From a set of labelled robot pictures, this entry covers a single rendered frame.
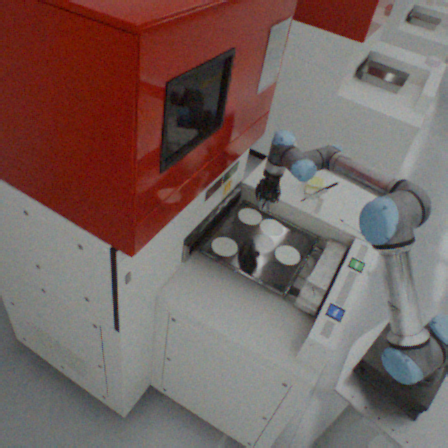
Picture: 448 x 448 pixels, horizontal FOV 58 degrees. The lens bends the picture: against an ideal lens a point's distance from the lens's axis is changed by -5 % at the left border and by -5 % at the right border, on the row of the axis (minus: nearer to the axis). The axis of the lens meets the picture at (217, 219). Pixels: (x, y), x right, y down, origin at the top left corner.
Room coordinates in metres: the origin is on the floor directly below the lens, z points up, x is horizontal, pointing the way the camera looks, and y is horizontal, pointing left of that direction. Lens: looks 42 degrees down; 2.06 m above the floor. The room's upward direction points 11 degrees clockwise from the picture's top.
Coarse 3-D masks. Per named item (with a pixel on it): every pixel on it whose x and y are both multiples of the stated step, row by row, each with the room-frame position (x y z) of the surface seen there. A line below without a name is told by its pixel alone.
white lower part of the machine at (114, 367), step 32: (0, 256) 0.95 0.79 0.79; (0, 288) 0.99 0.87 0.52; (32, 288) 0.89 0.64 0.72; (32, 320) 0.92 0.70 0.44; (64, 320) 0.83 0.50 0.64; (96, 320) 0.77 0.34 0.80; (64, 352) 0.85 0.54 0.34; (96, 352) 0.77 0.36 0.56; (128, 352) 0.76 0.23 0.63; (96, 384) 0.78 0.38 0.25; (128, 384) 0.76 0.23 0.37
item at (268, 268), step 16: (240, 208) 1.37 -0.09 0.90; (256, 208) 1.39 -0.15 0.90; (224, 224) 1.26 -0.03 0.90; (240, 224) 1.28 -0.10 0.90; (288, 224) 1.33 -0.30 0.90; (208, 240) 1.15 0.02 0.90; (240, 240) 1.18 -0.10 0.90; (256, 240) 1.20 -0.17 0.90; (272, 240) 1.22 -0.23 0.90; (288, 240) 1.24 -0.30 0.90; (304, 240) 1.26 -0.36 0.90; (224, 256) 1.09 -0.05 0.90; (240, 256) 1.10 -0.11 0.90; (256, 256) 1.12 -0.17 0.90; (272, 256) 1.13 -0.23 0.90; (304, 256) 1.17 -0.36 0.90; (256, 272) 1.04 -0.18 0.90; (272, 272) 1.05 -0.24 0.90; (288, 272) 1.07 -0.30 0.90
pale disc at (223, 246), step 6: (216, 240) 1.16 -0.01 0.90; (222, 240) 1.17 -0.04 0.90; (228, 240) 1.17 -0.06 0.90; (216, 246) 1.13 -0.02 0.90; (222, 246) 1.13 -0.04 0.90; (228, 246) 1.14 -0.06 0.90; (234, 246) 1.15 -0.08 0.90; (216, 252) 1.10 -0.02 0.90; (222, 252) 1.10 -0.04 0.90; (228, 252) 1.11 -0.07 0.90; (234, 252) 1.12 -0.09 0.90
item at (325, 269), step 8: (328, 248) 1.26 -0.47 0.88; (328, 256) 1.21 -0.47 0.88; (336, 256) 1.22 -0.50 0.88; (320, 264) 1.16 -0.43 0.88; (328, 264) 1.17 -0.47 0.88; (336, 264) 1.18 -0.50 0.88; (312, 272) 1.11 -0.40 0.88; (320, 272) 1.12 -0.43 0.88; (328, 272) 1.12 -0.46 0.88; (328, 280) 1.08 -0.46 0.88; (304, 288) 1.02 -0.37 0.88; (320, 296) 1.00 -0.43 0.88; (296, 304) 0.95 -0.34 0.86; (304, 304) 0.95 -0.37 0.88; (312, 312) 0.93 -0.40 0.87
